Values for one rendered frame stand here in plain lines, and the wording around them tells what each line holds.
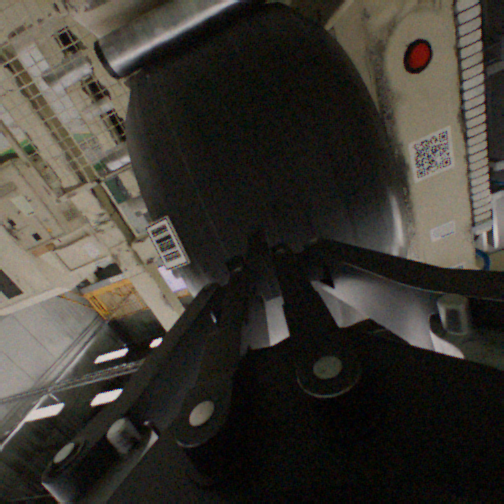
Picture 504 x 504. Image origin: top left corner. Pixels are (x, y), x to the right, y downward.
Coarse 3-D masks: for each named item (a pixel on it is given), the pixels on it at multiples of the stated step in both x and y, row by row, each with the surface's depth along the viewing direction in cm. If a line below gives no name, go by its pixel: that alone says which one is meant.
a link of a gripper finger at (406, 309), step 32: (320, 256) 12; (352, 256) 10; (384, 256) 9; (352, 288) 11; (384, 288) 8; (416, 288) 7; (448, 288) 6; (480, 288) 6; (384, 320) 9; (416, 320) 8; (480, 320) 6
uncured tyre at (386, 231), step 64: (192, 64) 32; (256, 64) 29; (320, 64) 28; (128, 128) 35; (192, 128) 29; (256, 128) 28; (320, 128) 27; (384, 128) 31; (192, 192) 29; (256, 192) 28; (320, 192) 28; (384, 192) 29; (192, 256) 31
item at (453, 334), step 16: (448, 304) 6; (464, 304) 6; (432, 320) 7; (448, 320) 6; (464, 320) 6; (432, 336) 6; (448, 336) 6; (464, 336) 6; (480, 336) 6; (496, 336) 6; (448, 352) 6; (464, 352) 6; (480, 352) 5; (496, 352) 5
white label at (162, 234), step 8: (152, 224) 31; (160, 224) 31; (168, 224) 30; (152, 232) 32; (160, 232) 31; (168, 232) 31; (152, 240) 32; (160, 240) 32; (168, 240) 31; (176, 240) 31; (160, 248) 32; (168, 248) 31; (176, 248) 31; (160, 256) 32; (168, 256) 32; (176, 256) 31; (184, 256) 31; (168, 264) 32; (176, 264) 32; (184, 264) 31
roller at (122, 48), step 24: (168, 0) 32; (192, 0) 32; (216, 0) 32; (240, 0) 32; (264, 0) 33; (144, 24) 32; (168, 24) 32; (192, 24) 33; (216, 24) 34; (96, 48) 33; (120, 48) 33; (144, 48) 33; (168, 48) 34; (120, 72) 35
